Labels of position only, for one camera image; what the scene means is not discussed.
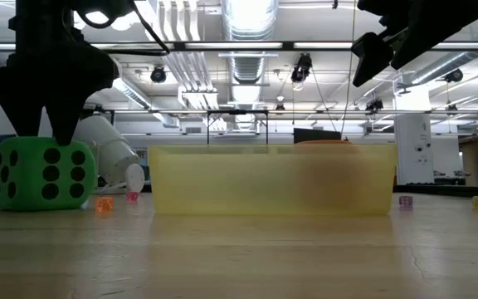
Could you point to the black metal rig frame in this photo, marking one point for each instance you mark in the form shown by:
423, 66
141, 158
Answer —
442, 190

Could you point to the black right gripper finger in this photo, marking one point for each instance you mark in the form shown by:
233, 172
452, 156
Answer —
369, 54
434, 37

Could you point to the black ceiling spotlight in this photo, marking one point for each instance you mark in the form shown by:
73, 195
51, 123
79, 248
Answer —
375, 104
455, 76
303, 64
158, 75

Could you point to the black overhead beam with lights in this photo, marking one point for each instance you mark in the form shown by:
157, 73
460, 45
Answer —
287, 45

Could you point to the white pillar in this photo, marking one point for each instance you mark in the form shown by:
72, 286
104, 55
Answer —
413, 149

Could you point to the small purple translucent die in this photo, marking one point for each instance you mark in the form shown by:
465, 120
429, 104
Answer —
406, 201

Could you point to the small red translucent die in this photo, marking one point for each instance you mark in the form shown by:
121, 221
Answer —
132, 196

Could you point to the yellow translucent plastic bin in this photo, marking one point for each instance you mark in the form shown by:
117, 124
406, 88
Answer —
230, 182

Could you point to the green foam die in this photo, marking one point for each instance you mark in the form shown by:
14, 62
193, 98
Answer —
29, 182

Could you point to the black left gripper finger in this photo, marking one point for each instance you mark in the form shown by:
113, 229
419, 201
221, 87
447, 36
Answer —
23, 118
66, 118

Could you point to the small orange translucent die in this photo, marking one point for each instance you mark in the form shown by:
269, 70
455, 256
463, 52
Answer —
104, 203

